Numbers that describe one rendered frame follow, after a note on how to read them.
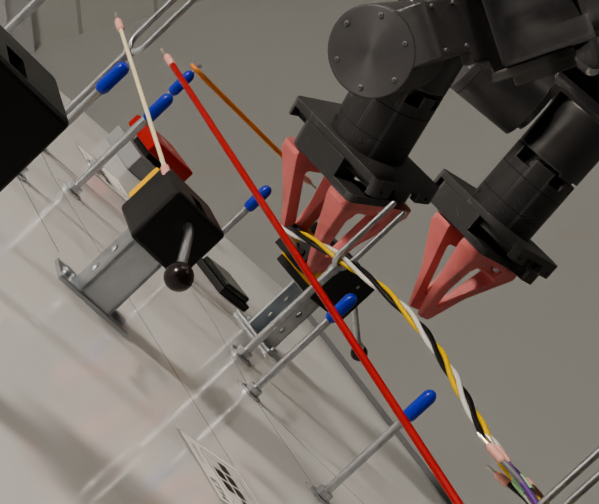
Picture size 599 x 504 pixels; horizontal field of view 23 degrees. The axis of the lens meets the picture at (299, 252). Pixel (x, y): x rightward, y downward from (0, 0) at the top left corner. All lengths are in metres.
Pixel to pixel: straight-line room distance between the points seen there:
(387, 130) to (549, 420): 1.72
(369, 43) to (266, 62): 2.82
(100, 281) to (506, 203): 0.48
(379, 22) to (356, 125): 0.11
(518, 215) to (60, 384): 0.60
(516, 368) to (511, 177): 1.65
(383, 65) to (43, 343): 0.36
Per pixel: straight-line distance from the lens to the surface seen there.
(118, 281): 0.71
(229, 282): 1.09
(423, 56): 0.87
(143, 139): 1.21
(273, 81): 3.62
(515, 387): 2.70
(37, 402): 0.53
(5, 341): 0.56
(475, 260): 1.11
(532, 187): 1.11
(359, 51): 0.89
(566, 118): 1.11
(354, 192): 0.96
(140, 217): 0.70
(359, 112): 0.97
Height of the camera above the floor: 1.75
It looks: 36 degrees down
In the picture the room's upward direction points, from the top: straight up
